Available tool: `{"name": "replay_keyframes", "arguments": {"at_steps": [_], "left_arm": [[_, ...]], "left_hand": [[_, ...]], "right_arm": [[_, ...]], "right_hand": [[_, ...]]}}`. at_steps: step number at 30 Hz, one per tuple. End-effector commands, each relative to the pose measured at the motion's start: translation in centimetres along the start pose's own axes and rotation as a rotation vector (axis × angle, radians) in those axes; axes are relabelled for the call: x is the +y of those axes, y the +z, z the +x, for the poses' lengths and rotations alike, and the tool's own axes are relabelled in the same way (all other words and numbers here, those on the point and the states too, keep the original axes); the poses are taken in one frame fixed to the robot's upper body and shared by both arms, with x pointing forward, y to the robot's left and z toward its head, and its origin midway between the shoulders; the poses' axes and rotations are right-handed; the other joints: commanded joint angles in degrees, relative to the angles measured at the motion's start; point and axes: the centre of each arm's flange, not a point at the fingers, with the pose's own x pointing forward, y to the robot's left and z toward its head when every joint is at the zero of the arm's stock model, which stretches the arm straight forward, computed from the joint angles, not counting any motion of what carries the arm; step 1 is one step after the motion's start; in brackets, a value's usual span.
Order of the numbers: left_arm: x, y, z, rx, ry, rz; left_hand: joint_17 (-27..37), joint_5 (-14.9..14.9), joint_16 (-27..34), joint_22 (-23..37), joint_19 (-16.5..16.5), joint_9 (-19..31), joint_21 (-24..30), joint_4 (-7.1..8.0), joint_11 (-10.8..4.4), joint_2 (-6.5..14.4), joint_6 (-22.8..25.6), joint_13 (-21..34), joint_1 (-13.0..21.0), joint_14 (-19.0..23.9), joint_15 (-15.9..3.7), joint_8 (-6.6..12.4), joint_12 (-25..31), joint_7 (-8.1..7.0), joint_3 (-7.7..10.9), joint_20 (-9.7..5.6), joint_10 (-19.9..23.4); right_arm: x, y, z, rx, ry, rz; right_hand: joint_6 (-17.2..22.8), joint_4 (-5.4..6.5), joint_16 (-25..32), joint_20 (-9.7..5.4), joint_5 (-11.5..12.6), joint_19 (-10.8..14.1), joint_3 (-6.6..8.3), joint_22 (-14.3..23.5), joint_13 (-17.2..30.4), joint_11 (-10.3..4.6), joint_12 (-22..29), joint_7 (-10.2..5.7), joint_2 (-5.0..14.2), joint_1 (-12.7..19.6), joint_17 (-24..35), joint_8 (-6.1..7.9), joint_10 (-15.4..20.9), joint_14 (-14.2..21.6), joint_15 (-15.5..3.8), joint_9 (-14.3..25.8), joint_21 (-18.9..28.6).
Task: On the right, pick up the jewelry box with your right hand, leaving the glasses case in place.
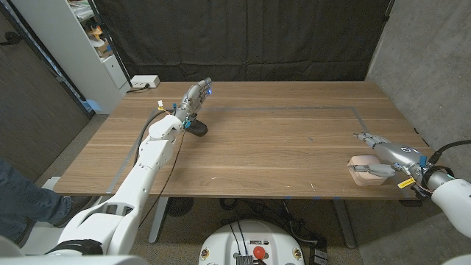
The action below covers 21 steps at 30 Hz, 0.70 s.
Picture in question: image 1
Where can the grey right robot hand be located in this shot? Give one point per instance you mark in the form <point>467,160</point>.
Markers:
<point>397,154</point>

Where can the person leg in jeans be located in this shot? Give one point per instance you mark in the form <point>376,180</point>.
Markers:
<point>25,206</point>

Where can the small cardboard box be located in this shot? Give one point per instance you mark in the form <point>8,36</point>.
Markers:
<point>105,48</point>

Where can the dark shoe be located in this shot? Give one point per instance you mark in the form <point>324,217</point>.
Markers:
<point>77,206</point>

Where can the black round floor fan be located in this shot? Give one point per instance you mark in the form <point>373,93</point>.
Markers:
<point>179,206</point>

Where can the pink square jewelry box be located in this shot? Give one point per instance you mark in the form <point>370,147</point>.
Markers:
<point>362,160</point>

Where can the black backdrop stand pole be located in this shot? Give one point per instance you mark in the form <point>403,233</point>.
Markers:
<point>121,66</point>

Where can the black floor power strip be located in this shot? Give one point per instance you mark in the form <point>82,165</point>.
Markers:
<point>319,254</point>

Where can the white floor board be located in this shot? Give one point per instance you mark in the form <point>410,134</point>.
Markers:
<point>49,184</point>

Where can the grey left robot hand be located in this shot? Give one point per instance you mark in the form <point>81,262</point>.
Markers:
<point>191,100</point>

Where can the white shelf cabinet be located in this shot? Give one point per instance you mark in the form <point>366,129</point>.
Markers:
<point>73,55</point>

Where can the black backdrop curtain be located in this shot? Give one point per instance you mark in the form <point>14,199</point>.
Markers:
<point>243,37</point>

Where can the white power outlet box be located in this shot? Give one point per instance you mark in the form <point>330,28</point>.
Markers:
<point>145,81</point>

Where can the red emergency stop button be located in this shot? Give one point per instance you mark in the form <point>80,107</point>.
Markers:
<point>259,252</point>

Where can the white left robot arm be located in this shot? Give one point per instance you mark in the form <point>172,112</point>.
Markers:
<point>154,158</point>

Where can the yellow toy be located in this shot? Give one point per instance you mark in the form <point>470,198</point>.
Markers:
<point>95,32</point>

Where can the grey table leg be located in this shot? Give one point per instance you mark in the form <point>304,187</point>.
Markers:
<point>158,221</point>
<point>344,224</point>

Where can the black glasses case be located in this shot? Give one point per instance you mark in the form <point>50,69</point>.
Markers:
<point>200,129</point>

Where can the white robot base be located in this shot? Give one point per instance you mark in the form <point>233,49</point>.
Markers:
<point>221,246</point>

